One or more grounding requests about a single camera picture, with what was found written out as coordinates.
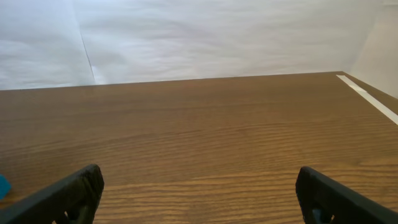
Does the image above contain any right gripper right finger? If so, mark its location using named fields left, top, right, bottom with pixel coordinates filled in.
left=295, top=166, right=398, bottom=224

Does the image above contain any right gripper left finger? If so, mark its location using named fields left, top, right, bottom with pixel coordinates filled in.
left=0, top=164, right=105, bottom=224

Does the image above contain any blue cube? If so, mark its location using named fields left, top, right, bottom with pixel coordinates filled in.
left=0, top=174, right=12, bottom=200

